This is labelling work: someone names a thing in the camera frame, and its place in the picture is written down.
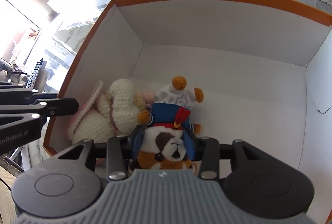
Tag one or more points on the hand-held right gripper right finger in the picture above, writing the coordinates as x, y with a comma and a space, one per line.
210, 156

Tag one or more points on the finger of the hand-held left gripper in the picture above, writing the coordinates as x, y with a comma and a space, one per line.
62, 107
28, 95

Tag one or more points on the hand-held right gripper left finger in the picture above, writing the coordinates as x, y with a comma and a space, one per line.
115, 156

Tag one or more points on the plush dog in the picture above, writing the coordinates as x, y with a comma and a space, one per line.
166, 143

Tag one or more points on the orange cardboard box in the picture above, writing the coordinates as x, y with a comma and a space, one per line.
220, 70

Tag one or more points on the black keyboard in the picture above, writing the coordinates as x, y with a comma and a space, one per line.
35, 73

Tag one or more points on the white crochet bunny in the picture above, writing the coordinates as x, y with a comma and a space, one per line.
122, 112

